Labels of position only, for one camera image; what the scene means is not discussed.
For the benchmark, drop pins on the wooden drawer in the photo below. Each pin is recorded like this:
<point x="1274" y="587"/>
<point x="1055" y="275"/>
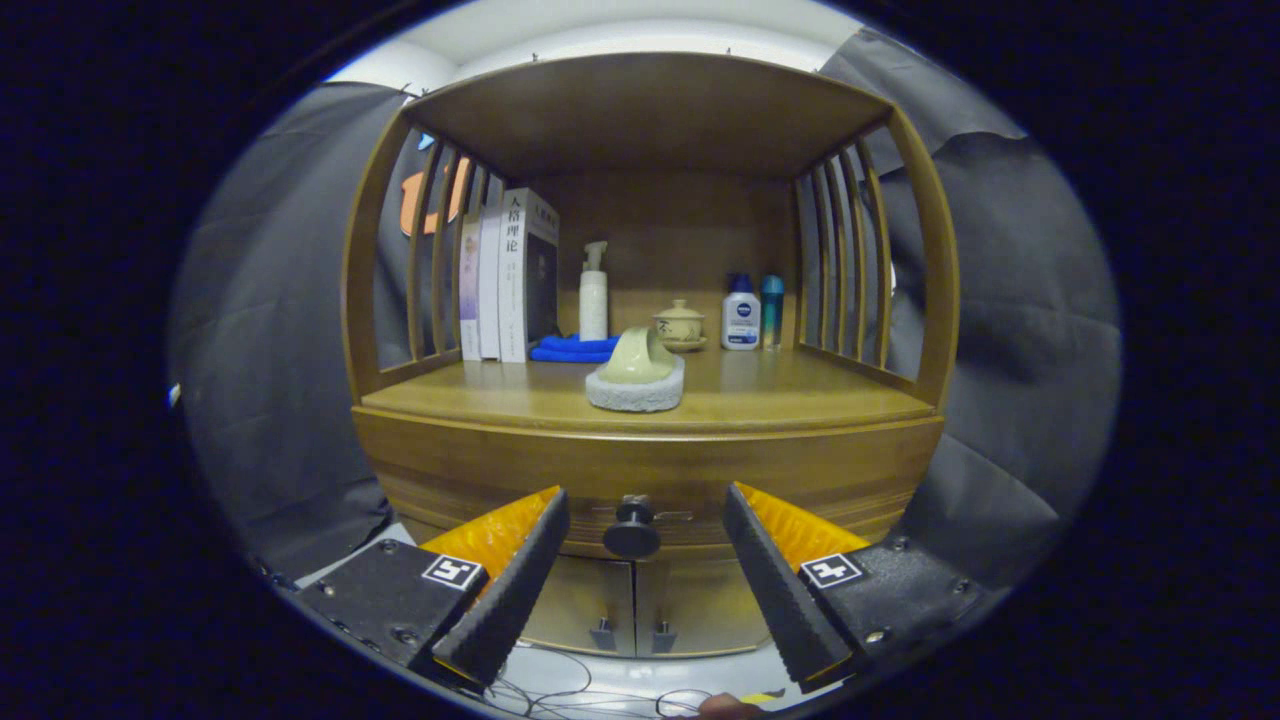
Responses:
<point x="700" y="470"/>

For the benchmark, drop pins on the wooden countertop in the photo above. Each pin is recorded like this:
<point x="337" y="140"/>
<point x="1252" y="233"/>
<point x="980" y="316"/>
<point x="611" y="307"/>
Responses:
<point x="800" y="395"/>

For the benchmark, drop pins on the pale purple book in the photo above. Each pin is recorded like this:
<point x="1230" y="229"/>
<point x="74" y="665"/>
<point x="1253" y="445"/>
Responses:
<point x="469" y="295"/>

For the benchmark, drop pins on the white lotion bottle blue cap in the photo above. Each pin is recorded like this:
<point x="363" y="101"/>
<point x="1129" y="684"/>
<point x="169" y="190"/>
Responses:
<point x="741" y="320"/>

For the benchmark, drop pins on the wooden cabinet door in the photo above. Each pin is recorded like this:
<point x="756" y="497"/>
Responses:
<point x="700" y="605"/>
<point x="580" y="605"/>

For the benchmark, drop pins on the teal bottle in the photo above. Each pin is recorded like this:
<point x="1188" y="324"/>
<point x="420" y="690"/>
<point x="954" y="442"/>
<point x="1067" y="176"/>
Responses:
<point x="772" y="310"/>

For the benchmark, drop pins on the blue cloth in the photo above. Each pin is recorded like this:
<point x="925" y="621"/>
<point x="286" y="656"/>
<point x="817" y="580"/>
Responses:
<point x="565" y="349"/>

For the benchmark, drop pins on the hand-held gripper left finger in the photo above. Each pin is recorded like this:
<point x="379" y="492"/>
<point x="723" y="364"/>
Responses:
<point x="520" y="590"/>

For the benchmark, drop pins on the wooden cabinet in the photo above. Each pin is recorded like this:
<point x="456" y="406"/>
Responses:
<point x="670" y="220"/>

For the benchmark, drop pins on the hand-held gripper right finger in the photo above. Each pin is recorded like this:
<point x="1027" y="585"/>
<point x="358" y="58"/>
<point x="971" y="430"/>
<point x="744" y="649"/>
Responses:
<point x="780" y="590"/>

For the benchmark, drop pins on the pale green sponge brush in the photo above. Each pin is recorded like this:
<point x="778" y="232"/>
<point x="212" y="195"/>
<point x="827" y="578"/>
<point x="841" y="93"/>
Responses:
<point x="640" y="390"/>

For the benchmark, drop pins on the white pump bottle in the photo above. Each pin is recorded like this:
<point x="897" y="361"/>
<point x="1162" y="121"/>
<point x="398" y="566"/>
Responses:
<point x="593" y="305"/>

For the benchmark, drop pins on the white book with dark cover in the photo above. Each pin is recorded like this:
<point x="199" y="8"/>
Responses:
<point x="530" y="280"/>

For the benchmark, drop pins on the beige lidded teacup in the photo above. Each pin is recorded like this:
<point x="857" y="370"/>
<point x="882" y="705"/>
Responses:
<point x="682" y="325"/>

